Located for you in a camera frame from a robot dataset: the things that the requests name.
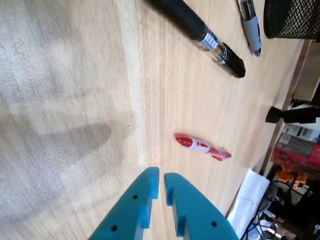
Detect white paper sheet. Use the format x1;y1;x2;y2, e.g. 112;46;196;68
226;167;271;240

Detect black mesh pen holder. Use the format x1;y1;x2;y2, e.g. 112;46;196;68
263;0;320;41

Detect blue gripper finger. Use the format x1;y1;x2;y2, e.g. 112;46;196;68
163;172;240;240
88;166;160;240

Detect orange tool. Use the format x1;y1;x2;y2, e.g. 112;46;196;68
276;167;309;191

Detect black floor cables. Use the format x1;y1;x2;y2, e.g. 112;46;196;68
239;199;280;240

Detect white cardboard box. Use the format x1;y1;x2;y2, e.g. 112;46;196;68
283;123;320;141

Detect red box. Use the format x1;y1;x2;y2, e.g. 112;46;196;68
270;141;320;176

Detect red and white pen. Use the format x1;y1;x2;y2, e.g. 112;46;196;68
173;132;232;162

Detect black grip pen with barcode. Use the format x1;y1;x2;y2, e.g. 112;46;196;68
144;0;246;79

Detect grey grip retractable pen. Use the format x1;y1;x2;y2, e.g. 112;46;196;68
236;0;263;58

